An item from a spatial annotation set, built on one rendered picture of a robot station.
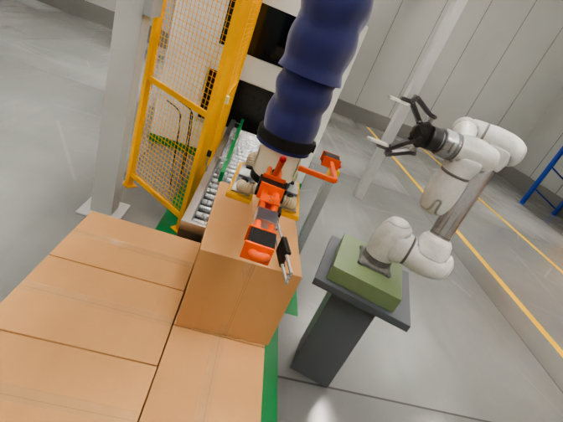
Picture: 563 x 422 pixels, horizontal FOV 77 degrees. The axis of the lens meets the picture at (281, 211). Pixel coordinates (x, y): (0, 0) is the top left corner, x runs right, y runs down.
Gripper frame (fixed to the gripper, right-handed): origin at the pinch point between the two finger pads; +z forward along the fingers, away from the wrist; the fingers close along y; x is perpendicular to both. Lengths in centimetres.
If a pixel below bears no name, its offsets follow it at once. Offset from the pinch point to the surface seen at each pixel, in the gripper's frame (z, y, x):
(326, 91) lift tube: 16.3, 0.3, 16.3
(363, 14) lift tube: 14.9, -24.8, 15.6
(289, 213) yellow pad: 13.2, 44.6, 7.5
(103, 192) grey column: 123, 138, 131
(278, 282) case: 9, 69, -3
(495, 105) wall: -648, -24, 962
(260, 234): 27, 31, -35
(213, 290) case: 31, 81, -4
